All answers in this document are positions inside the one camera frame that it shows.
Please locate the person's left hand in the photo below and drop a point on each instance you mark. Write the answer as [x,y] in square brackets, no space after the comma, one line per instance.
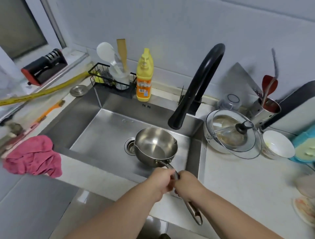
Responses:
[160,181]

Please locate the person's right hand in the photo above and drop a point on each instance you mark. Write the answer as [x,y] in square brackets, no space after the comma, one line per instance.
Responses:
[189,186]

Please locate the person's right fingers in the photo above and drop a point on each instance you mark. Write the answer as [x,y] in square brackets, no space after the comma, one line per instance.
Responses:
[179,183]

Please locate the person's left fingers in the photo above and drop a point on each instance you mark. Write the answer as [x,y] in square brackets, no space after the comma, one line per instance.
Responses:
[170,177]

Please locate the small stainless steel saucepan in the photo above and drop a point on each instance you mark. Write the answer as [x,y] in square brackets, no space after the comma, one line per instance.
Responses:
[155,145]

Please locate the person's right forearm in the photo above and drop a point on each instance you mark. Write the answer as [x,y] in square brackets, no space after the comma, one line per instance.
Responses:
[231,219]

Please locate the person's left forearm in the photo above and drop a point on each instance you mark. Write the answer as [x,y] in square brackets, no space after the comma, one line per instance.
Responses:
[118,216]

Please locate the sink drain strainer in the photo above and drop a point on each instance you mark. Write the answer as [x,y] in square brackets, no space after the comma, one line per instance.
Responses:
[129,146]

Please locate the glass lid with black knob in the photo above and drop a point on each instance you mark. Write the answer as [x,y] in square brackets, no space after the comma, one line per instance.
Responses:
[236,137]

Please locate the stainless steel sink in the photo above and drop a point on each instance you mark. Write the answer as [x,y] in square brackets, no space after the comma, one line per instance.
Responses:
[103,125]

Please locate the clear glass jar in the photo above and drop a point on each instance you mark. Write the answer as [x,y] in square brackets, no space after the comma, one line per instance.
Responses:
[230,102]

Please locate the black curved faucet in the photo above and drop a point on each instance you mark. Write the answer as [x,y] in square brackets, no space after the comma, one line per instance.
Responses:
[196,83]

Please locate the yellow dish soap bottle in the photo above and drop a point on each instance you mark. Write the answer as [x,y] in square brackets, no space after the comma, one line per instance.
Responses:
[144,78]

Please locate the white ceramic bowl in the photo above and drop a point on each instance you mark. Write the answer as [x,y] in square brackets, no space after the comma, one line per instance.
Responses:
[278,145]

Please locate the clear plastic utensil cup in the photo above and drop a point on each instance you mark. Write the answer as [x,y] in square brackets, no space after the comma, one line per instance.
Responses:
[122,80]

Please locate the steel utensil holder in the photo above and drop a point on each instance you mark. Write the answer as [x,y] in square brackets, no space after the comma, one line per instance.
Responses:
[264,113]

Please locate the steel cleaver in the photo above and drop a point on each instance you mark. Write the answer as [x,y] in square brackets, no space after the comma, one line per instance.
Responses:
[240,81]

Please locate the yellow and grey scrub sponge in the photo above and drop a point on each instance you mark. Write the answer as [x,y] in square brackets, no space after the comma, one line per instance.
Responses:
[103,75]

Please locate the round metal drain cover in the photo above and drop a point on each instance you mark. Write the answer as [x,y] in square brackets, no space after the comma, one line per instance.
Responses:
[78,90]

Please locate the white patterned plate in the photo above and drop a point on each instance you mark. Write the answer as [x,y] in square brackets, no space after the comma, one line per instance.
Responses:
[305,210]

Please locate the blue and yellow sponge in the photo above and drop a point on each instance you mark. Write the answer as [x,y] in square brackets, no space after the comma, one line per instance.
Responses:
[305,146]

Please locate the wooden spatula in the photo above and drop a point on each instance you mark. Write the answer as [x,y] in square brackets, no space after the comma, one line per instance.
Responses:
[122,53]

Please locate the red spoon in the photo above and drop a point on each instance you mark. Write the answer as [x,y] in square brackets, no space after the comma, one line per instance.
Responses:
[269,85]

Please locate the grey and white cutting board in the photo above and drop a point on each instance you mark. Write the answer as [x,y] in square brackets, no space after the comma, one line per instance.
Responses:
[295,110]

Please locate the pink dish cloth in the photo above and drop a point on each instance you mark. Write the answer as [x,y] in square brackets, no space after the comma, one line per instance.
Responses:
[34,157]

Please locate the white rice paddle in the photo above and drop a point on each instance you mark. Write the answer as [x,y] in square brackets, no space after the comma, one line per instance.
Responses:
[106,53]

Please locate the grey metal pipe valve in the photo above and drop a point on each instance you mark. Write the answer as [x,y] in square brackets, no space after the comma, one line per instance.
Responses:
[11,135]

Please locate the black and red knife sharpener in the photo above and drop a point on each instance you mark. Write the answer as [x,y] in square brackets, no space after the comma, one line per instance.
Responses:
[44,67]

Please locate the window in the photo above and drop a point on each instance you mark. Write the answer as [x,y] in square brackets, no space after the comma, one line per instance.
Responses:
[22,27]

